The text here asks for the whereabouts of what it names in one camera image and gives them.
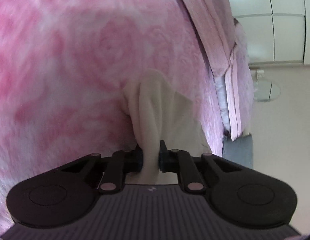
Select pink rose blanket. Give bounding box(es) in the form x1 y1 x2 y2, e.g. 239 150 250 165
0 0 256 235

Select round mirror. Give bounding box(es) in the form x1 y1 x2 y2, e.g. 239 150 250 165
254 80 281 102

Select white dressing table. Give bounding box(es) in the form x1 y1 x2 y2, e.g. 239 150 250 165
250 69 265 82

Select blue jeans garment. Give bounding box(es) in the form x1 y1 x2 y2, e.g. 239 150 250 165
222 134 254 169

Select white striped pillow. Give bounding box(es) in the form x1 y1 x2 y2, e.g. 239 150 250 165
214 76 230 133

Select white wardrobe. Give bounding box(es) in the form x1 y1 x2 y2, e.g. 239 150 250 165
229 0 310 65

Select cream garment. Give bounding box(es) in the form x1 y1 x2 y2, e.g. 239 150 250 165
123 69 212 185

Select pink pillow near door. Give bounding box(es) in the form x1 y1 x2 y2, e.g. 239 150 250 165
182 0 242 140

